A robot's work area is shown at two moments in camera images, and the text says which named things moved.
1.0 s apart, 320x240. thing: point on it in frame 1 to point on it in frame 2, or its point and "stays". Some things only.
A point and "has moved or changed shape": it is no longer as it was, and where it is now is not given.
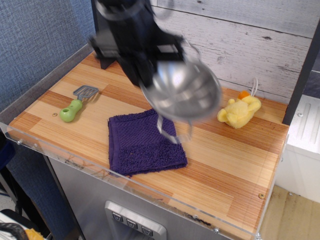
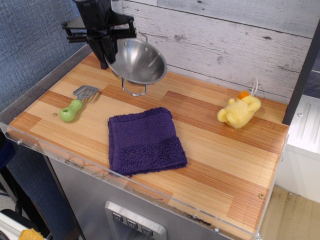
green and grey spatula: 68,114 stays
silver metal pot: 182,89 has moved or changed shape
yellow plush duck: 236,114 stays
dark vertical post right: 304,76 stays
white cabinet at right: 299,169 stays
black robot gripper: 129,30 to 99,20
